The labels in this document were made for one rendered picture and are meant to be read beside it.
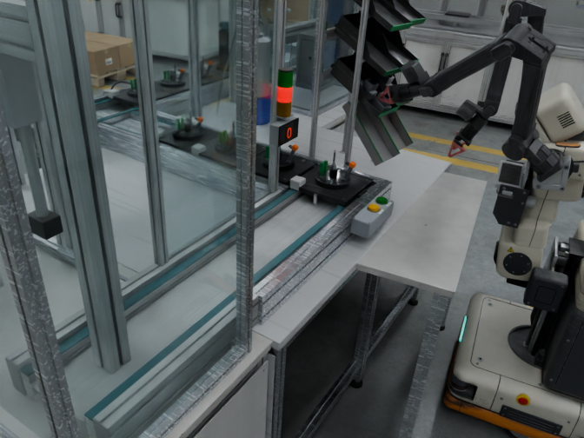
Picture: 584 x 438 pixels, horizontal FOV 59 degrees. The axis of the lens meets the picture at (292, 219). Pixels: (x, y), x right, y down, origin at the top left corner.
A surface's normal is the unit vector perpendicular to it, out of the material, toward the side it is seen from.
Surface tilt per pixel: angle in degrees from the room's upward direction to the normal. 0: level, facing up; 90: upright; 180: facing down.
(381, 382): 0
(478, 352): 0
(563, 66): 90
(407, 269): 0
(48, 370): 90
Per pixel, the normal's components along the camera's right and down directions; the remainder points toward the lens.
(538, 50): 0.07, -0.36
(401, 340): 0.05, -0.86
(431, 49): -0.41, 0.44
